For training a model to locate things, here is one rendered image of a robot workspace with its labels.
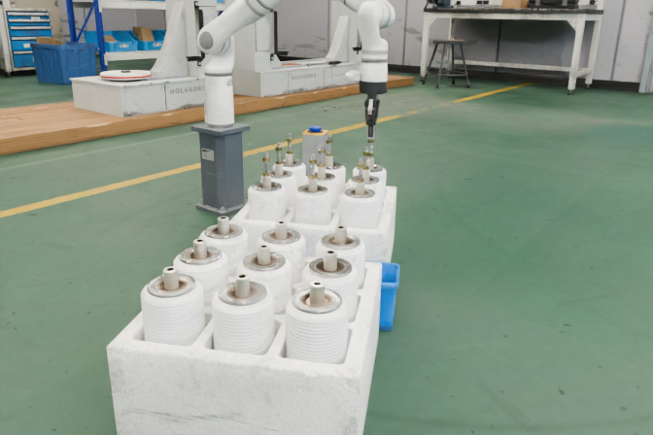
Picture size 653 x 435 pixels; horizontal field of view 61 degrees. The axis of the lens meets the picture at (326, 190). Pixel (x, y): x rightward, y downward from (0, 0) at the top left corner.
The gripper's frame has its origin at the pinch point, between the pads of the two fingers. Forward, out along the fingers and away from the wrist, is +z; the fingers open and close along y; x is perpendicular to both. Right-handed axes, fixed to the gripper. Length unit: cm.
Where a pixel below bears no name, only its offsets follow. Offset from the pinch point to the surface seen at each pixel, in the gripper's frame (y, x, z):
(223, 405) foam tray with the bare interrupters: -86, 12, 26
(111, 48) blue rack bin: 400, 320, 7
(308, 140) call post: 13.5, 20.8, 6.6
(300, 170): -2.7, 19.5, 11.9
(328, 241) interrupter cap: -55, 2, 10
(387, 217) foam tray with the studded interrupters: -20.3, -7.0, 17.8
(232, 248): -58, 20, 12
